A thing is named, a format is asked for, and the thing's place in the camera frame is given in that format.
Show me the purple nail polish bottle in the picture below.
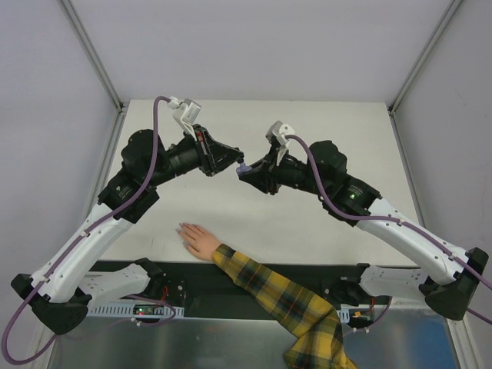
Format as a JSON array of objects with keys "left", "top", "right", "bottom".
[{"left": 236, "top": 162, "right": 252, "bottom": 177}]

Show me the yellow plaid sleeve forearm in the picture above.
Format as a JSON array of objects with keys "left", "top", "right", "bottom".
[{"left": 212, "top": 244, "right": 356, "bottom": 368}]

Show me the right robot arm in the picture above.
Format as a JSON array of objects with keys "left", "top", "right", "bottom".
[{"left": 237, "top": 141, "right": 489, "bottom": 321}]

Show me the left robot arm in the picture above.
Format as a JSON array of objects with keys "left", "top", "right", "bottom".
[{"left": 11, "top": 125, "right": 244, "bottom": 335}]

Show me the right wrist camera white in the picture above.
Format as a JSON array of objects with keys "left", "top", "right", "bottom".
[{"left": 265, "top": 121, "right": 295, "bottom": 166}]

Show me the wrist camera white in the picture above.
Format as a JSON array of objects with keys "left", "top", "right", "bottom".
[
  {"left": 168, "top": 96, "right": 201, "bottom": 138},
  {"left": 265, "top": 121, "right": 295, "bottom": 166}
]

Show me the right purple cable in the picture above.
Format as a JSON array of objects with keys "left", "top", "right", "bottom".
[{"left": 284, "top": 134, "right": 492, "bottom": 339}]

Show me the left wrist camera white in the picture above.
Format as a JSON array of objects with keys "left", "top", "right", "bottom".
[{"left": 168, "top": 96, "right": 201, "bottom": 138}]

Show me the left aluminium frame post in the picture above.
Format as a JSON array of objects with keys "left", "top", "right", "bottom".
[{"left": 57, "top": 0, "right": 125, "bottom": 113}]

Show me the aluminium frame post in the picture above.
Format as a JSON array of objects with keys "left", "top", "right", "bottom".
[
  {"left": 57, "top": 0, "right": 125, "bottom": 113},
  {"left": 388, "top": 0, "right": 465, "bottom": 117}
]

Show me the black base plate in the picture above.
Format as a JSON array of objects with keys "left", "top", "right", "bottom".
[{"left": 88, "top": 258, "right": 427, "bottom": 320}]

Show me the white cable duct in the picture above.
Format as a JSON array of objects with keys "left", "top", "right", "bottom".
[{"left": 88, "top": 301, "right": 185, "bottom": 318}]

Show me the right aluminium frame post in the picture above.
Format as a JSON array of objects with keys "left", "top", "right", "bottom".
[{"left": 388, "top": 0, "right": 465, "bottom": 117}]

